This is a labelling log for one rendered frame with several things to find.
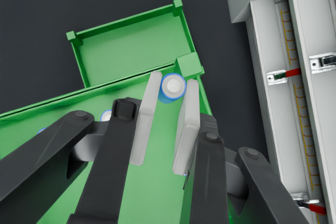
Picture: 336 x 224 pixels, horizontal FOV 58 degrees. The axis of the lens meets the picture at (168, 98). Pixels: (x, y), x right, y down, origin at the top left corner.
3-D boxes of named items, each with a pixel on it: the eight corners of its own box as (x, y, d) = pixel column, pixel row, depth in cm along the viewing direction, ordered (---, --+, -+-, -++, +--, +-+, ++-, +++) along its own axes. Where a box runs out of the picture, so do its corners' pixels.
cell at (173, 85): (160, 106, 26) (164, 103, 20) (153, 86, 26) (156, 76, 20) (179, 100, 27) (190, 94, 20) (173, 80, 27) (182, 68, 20)
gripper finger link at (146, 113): (142, 167, 15) (127, 164, 15) (154, 111, 22) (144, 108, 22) (153, 115, 14) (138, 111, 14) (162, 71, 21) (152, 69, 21)
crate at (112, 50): (96, 110, 82) (89, 110, 74) (74, 40, 83) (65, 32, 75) (200, 77, 84) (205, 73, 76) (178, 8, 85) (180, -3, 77)
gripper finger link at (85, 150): (124, 173, 13) (57, 158, 13) (139, 122, 18) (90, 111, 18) (130, 144, 13) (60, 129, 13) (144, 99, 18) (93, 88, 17)
